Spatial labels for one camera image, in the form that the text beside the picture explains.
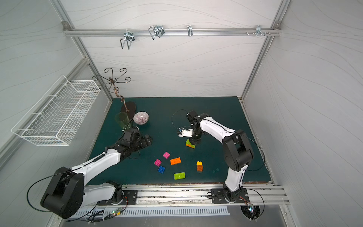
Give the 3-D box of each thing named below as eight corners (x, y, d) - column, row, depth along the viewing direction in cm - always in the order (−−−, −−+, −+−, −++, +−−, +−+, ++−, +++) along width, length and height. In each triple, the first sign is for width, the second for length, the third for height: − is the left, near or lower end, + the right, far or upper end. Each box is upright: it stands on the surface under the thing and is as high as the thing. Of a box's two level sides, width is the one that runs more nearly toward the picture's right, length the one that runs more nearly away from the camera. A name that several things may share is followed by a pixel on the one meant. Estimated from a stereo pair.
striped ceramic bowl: (133, 124, 104) (131, 121, 101) (136, 114, 110) (135, 111, 107) (147, 124, 104) (146, 121, 101) (149, 114, 110) (148, 111, 107)
